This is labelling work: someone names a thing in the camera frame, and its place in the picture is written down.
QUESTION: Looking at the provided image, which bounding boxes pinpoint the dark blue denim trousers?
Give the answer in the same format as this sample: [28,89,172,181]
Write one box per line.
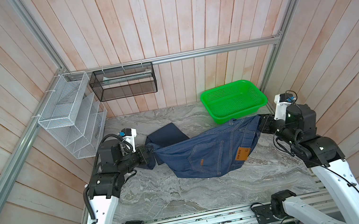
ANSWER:
[140,115,262,179]

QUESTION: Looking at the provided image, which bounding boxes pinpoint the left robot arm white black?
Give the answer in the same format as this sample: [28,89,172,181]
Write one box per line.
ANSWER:
[83,128,152,224]

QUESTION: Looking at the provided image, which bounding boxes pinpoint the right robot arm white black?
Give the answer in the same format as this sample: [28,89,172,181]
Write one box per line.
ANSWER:
[259,104,359,224]

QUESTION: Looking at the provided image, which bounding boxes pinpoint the green plastic basket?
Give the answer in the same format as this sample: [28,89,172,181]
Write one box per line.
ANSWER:
[200,80,268,124]

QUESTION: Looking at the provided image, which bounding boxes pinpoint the white mesh tiered shelf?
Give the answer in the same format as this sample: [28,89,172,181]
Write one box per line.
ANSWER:
[38,71,107,159]

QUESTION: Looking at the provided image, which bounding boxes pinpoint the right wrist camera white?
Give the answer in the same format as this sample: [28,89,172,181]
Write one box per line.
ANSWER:
[274,91,297,121]

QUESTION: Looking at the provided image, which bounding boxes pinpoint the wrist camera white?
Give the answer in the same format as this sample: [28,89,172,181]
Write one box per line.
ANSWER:
[274,91,297,121]
[119,128,137,152]

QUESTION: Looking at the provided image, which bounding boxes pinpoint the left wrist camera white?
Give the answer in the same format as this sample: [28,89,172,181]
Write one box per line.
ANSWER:
[119,128,137,152]

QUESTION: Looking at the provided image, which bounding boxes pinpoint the black mesh wall basket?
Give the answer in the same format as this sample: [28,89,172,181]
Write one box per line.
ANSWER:
[89,62,158,102]

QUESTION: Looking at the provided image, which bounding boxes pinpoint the horizontal aluminium wall rail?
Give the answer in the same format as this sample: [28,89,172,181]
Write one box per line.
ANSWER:
[81,35,281,74]

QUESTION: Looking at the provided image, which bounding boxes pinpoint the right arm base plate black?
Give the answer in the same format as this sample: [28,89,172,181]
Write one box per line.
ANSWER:
[250,203,281,224]

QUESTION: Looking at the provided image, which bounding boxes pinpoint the left aluminium wall rail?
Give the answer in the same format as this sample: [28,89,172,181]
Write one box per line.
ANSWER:
[0,69,94,224]

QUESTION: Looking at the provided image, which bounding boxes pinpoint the right aluminium corner post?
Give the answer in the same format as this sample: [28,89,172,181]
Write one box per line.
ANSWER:
[259,0,299,93]

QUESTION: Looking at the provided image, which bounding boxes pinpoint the aluminium corner post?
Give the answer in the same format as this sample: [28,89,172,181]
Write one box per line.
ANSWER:
[9,0,68,73]
[259,0,299,93]

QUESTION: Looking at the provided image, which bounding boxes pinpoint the left aluminium corner post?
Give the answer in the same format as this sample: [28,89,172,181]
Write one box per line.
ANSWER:
[9,0,68,73]

